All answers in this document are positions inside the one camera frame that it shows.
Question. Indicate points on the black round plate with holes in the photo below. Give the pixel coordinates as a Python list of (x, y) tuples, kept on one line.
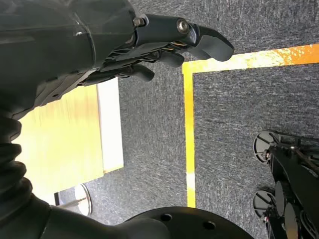
[(189, 219)]

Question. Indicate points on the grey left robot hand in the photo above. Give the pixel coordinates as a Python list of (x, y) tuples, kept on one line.
[(54, 43)]

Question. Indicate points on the black wheeled base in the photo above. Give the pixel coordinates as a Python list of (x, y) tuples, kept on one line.
[(296, 184)]

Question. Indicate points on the desk with white edge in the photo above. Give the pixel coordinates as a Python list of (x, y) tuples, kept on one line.
[(62, 138)]

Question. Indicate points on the yellow floor tape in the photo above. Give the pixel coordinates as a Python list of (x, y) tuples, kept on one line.
[(189, 132)]

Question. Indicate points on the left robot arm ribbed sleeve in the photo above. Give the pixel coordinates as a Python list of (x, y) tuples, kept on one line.
[(10, 171)]

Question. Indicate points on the chrome round foot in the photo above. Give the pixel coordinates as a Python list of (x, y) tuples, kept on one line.
[(85, 199)]

